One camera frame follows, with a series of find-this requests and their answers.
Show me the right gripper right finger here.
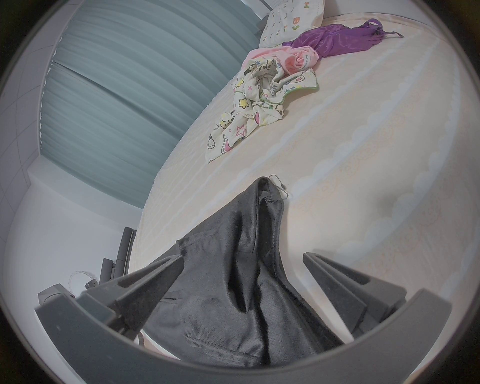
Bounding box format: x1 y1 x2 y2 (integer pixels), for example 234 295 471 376
302 253 408 334

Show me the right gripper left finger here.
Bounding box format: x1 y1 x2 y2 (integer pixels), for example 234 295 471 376
77 255 186 332

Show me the black T-shirt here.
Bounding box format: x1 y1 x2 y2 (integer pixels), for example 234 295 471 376
144 174 344 368

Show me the bed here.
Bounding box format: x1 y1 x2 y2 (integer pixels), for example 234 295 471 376
127 11 479 361

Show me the dark grey dressing table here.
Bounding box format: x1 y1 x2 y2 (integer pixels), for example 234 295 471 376
101 258 117 282

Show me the dark grey chest of drawers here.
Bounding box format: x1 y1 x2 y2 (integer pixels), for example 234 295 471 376
116 227 136 280

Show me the round white framed mirror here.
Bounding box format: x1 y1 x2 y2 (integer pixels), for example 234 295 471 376
69 272 96 289

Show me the white printed garment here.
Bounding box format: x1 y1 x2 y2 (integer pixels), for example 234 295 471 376
205 60 320 164

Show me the pink garment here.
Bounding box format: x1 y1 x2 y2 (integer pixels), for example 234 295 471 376
242 46 319 75

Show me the purple garment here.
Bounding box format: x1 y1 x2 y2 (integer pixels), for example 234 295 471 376
285 19 405 59

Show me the white printed pillow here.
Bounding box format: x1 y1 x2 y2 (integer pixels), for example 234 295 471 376
259 0 325 49

